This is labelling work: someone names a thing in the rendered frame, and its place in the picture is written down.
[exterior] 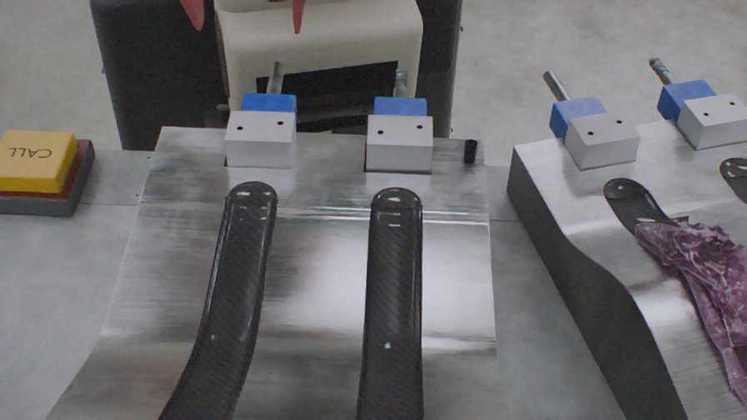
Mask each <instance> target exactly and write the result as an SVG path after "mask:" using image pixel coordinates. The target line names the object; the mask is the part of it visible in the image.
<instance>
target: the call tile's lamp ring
mask: <svg viewBox="0 0 747 420"><path fill-rule="evenodd" d="M76 142H77V144H81V146H80V148H79V150H78V154H77V156H76V158H75V161H74V163H73V166H72V168H71V171H70V173H69V175H68V179H67V181H66V183H65V185H64V188H63V191H62V193H46V192H6V191H0V198H29V199H49V200H68V197H69V194H70V192H71V190H72V188H73V184H74V182H75V180H76V177H77V175H78V172H79V169H80V167H81V165H82V163H83V159H84V157H85V154H86V152H87V150H88V146H89V144H90V142H91V139H76Z"/></svg>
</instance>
